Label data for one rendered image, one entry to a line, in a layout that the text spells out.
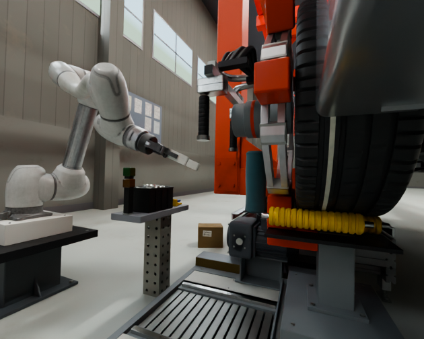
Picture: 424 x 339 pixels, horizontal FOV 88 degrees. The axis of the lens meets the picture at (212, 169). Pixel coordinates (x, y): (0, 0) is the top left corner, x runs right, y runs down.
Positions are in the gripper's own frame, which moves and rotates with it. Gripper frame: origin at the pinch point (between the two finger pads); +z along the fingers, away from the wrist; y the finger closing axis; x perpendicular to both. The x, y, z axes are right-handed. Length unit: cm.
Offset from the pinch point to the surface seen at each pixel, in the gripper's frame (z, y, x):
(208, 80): -3.2, 8.9, 26.4
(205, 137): 3.0, 6.0, 9.5
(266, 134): 21.1, 17.8, 14.4
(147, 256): -13, -38, -53
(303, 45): 21.1, 26.2, 33.2
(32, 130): -279, -159, -46
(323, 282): 55, -5, -17
